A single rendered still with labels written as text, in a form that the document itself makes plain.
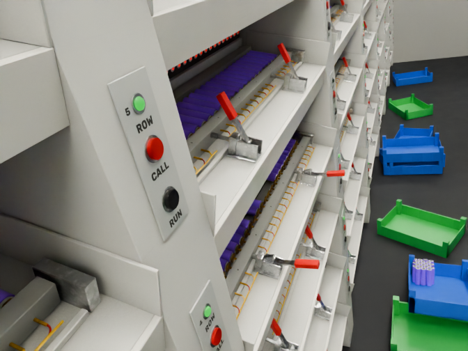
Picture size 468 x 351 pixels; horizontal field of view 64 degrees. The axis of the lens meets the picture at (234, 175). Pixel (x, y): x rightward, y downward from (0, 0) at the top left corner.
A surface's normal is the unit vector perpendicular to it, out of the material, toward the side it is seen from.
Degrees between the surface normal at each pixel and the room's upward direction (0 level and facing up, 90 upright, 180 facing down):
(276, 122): 15
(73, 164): 90
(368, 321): 0
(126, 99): 90
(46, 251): 90
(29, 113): 105
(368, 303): 0
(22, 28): 90
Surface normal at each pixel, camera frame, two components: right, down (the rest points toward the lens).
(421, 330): -0.20, -0.87
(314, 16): -0.37, 0.50
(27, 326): 0.93, 0.25
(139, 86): 0.91, 0.02
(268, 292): 0.05, -0.83
